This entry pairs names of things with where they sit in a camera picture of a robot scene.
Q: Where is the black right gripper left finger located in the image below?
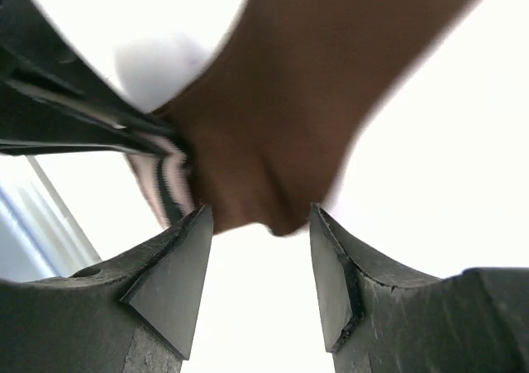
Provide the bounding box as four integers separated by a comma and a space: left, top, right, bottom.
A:
1, 207, 213, 372

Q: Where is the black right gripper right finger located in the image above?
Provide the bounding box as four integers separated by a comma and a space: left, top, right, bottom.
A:
310, 205, 528, 372

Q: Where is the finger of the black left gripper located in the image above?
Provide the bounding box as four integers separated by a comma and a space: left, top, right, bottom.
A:
1, 0, 174, 155

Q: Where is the brown sock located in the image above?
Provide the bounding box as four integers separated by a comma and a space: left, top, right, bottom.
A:
127, 0, 474, 236

